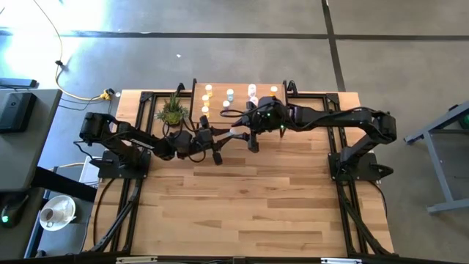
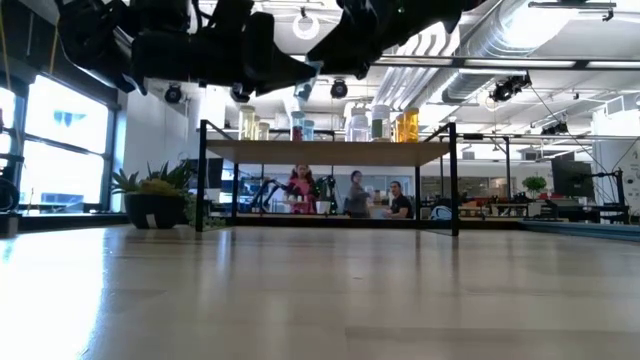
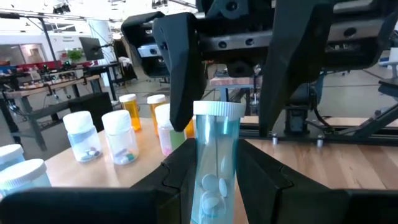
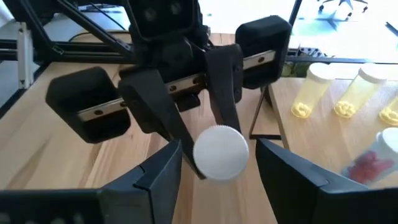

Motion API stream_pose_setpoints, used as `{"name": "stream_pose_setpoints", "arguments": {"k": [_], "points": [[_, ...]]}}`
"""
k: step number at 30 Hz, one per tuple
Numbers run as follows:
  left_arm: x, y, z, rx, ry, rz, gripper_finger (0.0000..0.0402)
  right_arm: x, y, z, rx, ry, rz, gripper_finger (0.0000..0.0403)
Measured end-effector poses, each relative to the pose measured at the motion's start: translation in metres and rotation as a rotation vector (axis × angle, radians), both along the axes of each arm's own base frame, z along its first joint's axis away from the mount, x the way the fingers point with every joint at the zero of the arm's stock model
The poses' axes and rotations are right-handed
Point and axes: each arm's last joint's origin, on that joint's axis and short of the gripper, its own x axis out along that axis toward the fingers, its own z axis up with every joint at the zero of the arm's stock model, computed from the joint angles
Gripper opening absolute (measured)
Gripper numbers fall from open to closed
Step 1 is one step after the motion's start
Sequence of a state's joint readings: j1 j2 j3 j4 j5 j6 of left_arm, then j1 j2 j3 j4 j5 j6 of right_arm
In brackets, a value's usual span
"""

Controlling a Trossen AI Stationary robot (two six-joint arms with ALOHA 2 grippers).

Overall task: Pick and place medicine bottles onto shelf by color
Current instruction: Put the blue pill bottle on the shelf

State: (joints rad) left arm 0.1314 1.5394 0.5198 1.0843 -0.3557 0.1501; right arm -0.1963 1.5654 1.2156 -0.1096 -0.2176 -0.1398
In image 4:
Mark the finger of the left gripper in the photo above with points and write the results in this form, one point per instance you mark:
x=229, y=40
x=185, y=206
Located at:
x=224, y=81
x=152, y=102

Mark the blue bottle with red pills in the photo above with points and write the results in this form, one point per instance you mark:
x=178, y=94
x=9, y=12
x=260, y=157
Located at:
x=370, y=165

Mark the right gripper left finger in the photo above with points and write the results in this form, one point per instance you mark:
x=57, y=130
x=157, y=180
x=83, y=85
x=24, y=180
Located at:
x=124, y=202

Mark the wooden shelf black metal legs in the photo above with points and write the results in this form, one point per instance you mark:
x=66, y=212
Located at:
x=317, y=140

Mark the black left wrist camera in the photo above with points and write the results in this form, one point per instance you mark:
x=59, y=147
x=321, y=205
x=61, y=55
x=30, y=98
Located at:
x=164, y=15

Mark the pale yellow medicine bottle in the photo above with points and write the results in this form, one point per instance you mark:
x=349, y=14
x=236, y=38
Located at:
x=391, y=113
x=312, y=93
x=357, y=93

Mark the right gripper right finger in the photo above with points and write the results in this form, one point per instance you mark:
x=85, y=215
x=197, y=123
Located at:
x=311, y=202

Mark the silver aluminium post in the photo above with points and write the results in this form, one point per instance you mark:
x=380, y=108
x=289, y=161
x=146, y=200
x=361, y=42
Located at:
x=25, y=59

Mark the black office chair base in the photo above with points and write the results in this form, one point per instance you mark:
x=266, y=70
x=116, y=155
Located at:
x=342, y=4

